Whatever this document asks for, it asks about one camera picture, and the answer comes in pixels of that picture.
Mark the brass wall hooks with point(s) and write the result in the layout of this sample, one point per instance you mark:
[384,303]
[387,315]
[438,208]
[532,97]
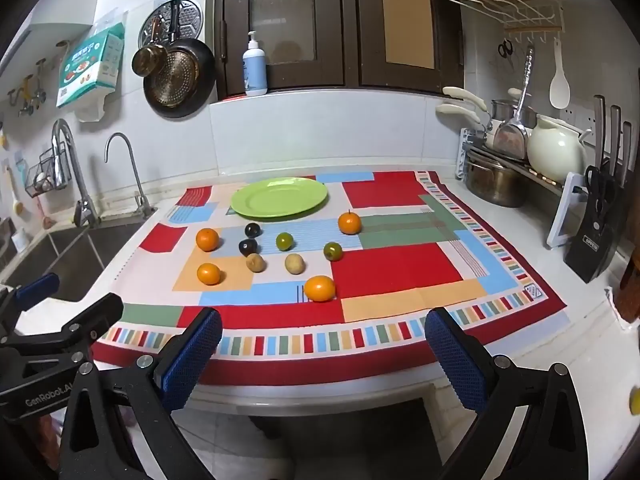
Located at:
[27,92]

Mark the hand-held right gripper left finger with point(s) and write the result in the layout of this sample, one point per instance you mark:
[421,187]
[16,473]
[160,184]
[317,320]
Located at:
[192,355]

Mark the small steel pot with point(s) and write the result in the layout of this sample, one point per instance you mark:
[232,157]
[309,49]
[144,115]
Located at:
[500,110]

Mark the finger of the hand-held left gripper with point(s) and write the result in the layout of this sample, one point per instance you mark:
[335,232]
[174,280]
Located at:
[95,316]
[37,286]

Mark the white pump soap bottle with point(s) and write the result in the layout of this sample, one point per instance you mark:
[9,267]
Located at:
[255,70]

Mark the white ceramic teapot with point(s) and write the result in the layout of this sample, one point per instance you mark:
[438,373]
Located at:
[552,152]

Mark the large steel pot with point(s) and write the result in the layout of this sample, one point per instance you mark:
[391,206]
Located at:
[492,182]

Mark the black kitchen shears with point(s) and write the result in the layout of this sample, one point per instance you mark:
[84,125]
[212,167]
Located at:
[600,185]

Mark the small copper saucepan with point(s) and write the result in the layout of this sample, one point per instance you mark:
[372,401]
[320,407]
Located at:
[148,60]

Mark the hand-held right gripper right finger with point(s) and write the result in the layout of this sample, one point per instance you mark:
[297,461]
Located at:
[457,360]

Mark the large steel faucet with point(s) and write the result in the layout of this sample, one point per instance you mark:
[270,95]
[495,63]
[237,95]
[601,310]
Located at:
[82,200]

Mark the black knife block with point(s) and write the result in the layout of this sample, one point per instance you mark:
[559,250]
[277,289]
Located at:
[597,240]

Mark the thin gooseneck faucet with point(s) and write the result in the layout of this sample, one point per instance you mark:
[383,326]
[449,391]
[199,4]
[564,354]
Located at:
[137,185]

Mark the orange with stem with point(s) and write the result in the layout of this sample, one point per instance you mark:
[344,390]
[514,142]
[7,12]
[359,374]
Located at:
[349,223]

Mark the tan kiwi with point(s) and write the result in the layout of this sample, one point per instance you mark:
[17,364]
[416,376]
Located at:
[255,262]
[294,263]

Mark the round metal steamer plate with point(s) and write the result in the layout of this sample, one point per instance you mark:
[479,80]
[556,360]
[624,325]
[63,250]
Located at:
[187,17]

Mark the hanging black scissors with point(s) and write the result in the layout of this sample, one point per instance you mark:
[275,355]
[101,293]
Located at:
[505,49]

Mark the dark plum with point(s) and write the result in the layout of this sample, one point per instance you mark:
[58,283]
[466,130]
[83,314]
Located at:
[252,230]
[247,246]

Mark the green and white carton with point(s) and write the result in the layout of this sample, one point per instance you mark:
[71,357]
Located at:
[92,65]

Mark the metal skimmer ladle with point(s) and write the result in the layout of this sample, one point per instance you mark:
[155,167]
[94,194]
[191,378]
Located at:
[511,140]

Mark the colourful patchwork tablecloth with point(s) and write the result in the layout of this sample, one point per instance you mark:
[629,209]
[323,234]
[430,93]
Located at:
[400,270]

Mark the white rice paddle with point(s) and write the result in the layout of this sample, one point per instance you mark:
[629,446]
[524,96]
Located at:
[559,87]

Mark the steel sink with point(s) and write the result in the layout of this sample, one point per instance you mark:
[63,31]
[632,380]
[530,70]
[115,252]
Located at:
[75,255]

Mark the dish rack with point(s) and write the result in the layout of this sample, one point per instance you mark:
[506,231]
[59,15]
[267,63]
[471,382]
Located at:
[467,147]

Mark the black perforated frying pan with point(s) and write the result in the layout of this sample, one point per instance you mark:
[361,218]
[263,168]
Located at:
[180,82]

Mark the green plate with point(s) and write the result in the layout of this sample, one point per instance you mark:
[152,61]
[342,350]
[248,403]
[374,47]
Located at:
[279,200]

